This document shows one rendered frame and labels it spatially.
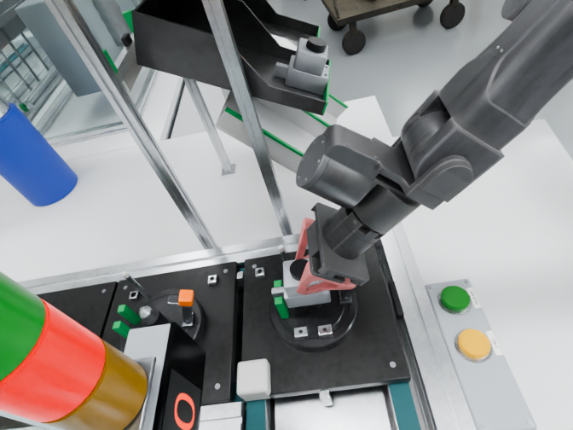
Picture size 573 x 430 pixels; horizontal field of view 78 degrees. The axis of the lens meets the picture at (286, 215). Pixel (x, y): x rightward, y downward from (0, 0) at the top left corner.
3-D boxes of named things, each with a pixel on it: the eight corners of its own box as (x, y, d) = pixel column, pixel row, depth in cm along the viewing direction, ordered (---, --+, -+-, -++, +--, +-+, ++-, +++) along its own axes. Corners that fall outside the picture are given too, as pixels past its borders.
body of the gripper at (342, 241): (315, 276, 40) (355, 241, 35) (308, 209, 47) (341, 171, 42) (360, 288, 43) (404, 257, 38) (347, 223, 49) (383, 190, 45)
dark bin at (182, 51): (327, 72, 62) (341, 31, 56) (323, 116, 54) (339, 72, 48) (166, 26, 59) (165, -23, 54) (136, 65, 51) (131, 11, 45)
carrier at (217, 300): (240, 266, 68) (217, 225, 59) (234, 403, 52) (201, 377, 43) (124, 285, 71) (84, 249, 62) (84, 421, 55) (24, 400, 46)
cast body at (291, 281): (327, 276, 54) (321, 250, 49) (331, 303, 51) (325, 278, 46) (274, 284, 55) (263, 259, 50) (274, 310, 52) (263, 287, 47)
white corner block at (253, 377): (273, 366, 54) (267, 357, 51) (274, 398, 51) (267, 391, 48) (244, 370, 55) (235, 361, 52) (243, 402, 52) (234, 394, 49)
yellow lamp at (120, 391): (154, 355, 26) (117, 327, 22) (138, 435, 22) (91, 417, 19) (91, 363, 26) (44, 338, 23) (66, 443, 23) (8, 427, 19)
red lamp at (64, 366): (116, 327, 22) (63, 287, 18) (90, 417, 19) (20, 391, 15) (43, 337, 23) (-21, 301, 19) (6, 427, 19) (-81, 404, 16)
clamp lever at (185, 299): (194, 312, 58) (193, 288, 52) (193, 324, 57) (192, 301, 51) (171, 312, 57) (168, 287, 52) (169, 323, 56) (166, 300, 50)
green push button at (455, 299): (461, 289, 56) (464, 282, 54) (471, 312, 53) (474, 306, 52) (436, 293, 56) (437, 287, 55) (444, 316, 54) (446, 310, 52)
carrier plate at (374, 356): (373, 244, 65) (373, 237, 64) (410, 382, 49) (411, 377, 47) (247, 264, 68) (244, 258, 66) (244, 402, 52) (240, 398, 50)
